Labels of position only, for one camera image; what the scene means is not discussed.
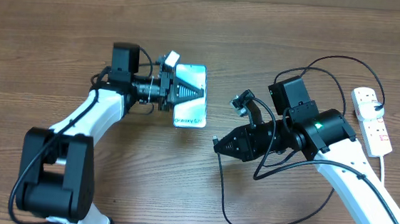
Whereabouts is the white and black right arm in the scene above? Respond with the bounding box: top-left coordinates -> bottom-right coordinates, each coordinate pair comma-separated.
213,76 -> 400,224

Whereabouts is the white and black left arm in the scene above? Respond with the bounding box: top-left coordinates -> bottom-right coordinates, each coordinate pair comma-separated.
8,42 -> 207,224

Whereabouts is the white power strip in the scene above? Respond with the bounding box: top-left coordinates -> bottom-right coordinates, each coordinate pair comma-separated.
351,87 -> 392,158

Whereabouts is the black USB charging cable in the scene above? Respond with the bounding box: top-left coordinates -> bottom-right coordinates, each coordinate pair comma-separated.
205,46 -> 389,224

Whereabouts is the white power strip cord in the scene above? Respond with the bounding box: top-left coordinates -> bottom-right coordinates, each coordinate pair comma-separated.
376,156 -> 387,188

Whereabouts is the white charger plug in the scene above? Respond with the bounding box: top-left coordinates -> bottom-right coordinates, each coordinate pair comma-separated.
355,101 -> 385,121

